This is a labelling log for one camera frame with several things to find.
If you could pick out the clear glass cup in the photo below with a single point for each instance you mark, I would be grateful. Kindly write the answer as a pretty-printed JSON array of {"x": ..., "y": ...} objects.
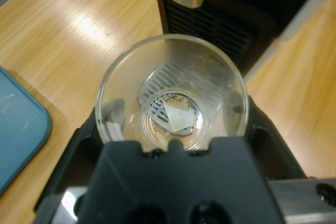
[{"x": 126, "y": 82}]

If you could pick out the white capsule coffee machine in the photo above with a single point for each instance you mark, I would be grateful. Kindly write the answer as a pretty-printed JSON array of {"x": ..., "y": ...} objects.
[{"x": 288, "y": 24}]

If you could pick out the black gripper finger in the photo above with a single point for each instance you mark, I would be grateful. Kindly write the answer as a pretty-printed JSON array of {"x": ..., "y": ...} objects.
[
  {"x": 78, "y": 155},
  {"x": 270, "y": 153}
]

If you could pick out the teal plastic tray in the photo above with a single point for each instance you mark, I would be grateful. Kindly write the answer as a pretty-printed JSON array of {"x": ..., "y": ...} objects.
[{"x": 18, "y": 129}]

